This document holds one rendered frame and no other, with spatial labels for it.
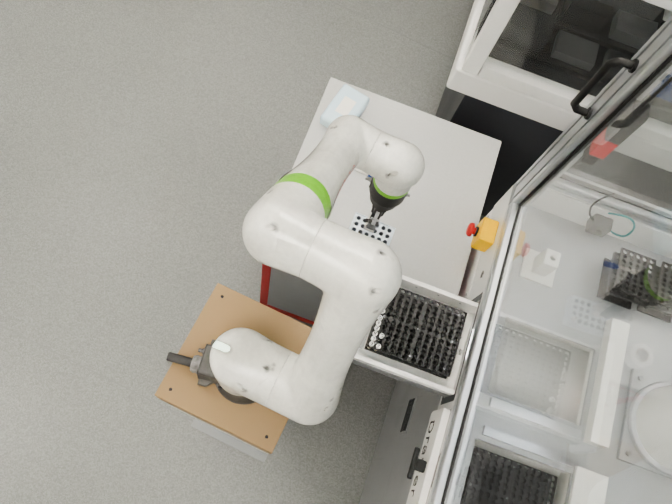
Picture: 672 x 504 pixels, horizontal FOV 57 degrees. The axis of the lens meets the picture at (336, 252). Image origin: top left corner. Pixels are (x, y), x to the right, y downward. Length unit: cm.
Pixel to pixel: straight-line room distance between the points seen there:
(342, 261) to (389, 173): 43
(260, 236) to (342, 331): 23
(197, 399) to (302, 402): 35
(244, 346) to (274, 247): 37
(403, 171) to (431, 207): 53
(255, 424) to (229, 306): 30
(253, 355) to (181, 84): 182
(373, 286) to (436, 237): 87
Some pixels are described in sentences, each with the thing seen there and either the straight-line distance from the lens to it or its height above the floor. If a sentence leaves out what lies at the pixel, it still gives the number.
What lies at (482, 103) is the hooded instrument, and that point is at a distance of 211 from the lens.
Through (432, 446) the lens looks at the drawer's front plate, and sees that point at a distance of 157.
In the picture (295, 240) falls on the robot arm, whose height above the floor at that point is 148.
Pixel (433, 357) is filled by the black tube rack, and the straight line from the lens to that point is 161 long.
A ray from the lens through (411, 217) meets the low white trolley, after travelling 186.
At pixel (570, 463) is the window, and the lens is 99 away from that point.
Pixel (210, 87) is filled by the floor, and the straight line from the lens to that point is 292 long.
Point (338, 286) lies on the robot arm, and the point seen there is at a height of 146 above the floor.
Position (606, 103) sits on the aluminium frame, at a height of 143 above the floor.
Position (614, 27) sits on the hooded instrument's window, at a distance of 181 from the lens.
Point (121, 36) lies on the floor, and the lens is 311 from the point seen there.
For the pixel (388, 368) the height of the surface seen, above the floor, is 89.
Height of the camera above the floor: 242
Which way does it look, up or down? 69 degrees down
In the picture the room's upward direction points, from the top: 22 degrees clockwise
